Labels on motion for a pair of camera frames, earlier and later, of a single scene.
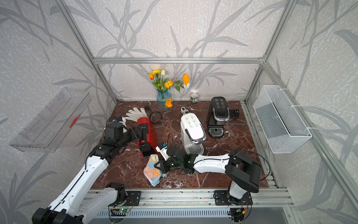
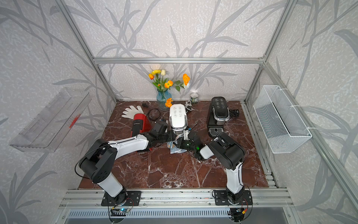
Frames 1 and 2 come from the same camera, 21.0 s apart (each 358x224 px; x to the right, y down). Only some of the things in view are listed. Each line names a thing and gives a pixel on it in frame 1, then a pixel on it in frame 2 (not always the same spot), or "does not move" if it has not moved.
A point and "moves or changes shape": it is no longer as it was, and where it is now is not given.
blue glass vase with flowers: x=164 y=94 does not move
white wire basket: x=282 y=126 does not move
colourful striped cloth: x=152 y=174 → x=173 y=145
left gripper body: x=128 y=136 → x=166 y=137
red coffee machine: x=148 y=143 moves or changes shape
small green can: x=194 y=98 does not move
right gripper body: x=169 y=165 → x=185 y=145
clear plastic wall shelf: x=44 y=133 does not move
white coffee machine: x=193 y=134 moves or changes shape
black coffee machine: x=218 y=112 does not move
